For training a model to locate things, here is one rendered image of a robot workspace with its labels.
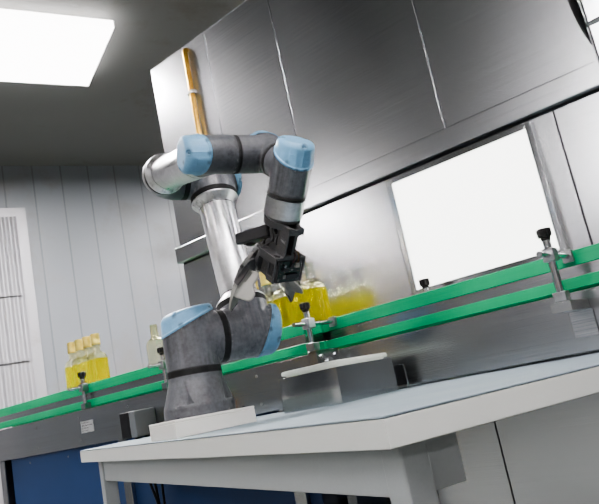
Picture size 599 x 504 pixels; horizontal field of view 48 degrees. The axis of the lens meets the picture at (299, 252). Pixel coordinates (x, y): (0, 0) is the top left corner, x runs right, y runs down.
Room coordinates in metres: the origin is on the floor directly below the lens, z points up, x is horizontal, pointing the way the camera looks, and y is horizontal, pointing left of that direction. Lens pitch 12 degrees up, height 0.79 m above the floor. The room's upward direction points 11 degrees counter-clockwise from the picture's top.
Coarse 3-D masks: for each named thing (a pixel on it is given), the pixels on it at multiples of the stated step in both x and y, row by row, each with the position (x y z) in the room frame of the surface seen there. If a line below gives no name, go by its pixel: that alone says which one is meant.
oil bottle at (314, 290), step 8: (312, 280) 1.87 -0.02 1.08; (320, 280) 1.89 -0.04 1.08; (304, 288) 1.88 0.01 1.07; (312, 288) 1.86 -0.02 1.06; (320, 288) 1.88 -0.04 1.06; (304, 296) 1.88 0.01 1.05; (312, 296) 1.87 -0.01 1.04; (320, 296) 1.87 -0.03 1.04; (312, 304) 1.87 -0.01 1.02; (320, 304) 1.86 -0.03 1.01; (328, 304) 1.89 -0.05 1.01; (312, 312) 1.87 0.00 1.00; (320, 312) 1.86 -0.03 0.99; (328, 312) 1.89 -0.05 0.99
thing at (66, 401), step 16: (288, 336) 1.79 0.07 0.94; (304, 336) 1.76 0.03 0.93; (288, 352) 1.80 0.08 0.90; (304, 352) 1.77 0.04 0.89; (144, 368) 2.19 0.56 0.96; (224, 368) 1.96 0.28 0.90; (240, 368) 1.92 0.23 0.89; (96, 384) 2.36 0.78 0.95; (112, 384) 2.30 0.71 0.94; (128, 384) 2.25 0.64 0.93; (144, 384) 2.20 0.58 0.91; (160, 384) 2.14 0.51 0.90; (32, 400) 2.64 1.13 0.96; (48, 400) 2.57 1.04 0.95; (64, 400) 2.50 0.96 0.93; (80, 400) 2.44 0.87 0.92; (96, 400) 2.37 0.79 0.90; (112, 400) 2.31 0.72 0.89; (0, 416) 2.81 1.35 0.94; (16, 416) 2.74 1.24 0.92; (32, 416) 2.65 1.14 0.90; (48, 416) 2.58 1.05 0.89
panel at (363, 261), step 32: (512, 128) 1.60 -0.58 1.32; (448, 160) 1.72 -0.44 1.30; (544, 160) 1.59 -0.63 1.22; (384, 192) 1.85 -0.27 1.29; (544, 192) 1.58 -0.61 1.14; (320, 224) 2.00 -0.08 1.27; (352, 224) 1.93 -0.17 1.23; (384, 224) 1.86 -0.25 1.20; (320, 256) 2.02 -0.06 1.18; (352, 256) 1.94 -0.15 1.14; (384, 256) 1.88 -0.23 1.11; (352, 288) 1.96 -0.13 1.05; (384, 288) 1.89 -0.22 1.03; (416, 288) 1.83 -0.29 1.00
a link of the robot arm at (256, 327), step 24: (192, 192) 1.56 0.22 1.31; (216, 192) 1.55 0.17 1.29; (240, 192) 1.63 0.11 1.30; (216, 216) 1.54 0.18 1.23; (216, 240) 1.53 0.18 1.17; (216, 264) 1.53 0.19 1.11; (240, 264) 1.52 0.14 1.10; (240, 312) 1.47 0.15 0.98; (264, 312) 1.49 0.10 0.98; (240, 336) 1.45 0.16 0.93; (264, 336) 1.48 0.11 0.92
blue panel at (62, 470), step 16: (80, 448) 2.46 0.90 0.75; (16, 464) 2.76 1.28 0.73; (32, 464) 2.68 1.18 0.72; (48, 464) 2.61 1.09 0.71; (64, 464) 2.54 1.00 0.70; (80, 464) 2.47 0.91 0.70; (96, 464) 2.41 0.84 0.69; (16, 480) 2.77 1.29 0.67; (32, 480) 2.69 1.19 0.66; (48, 480) 2.61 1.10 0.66; (64, 480) 2.54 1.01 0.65; (80, 480) 2.48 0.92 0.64; (96, 480) 2.42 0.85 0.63; (16, 496) 2.78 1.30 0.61; (32, 496) 2.70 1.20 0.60; (48, 496) 2.62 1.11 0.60; (64, 496) 2.55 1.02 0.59; (80, 496) 2.49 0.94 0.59; (96, 496) 2.42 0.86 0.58; (144, 496) 2.25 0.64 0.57; (160, 496) 2.20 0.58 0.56; (176, 496) 2.15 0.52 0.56; (192, 496) 2.10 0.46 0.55; (208, 496) 2.06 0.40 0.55; (224, 496) 2.02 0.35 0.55; (240, 496) 1.98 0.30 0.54; (256, 496) 1.94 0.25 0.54; (272, 496) 1.90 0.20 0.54; (288, 496) 1.86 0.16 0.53; (320, 496) 1.79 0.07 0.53
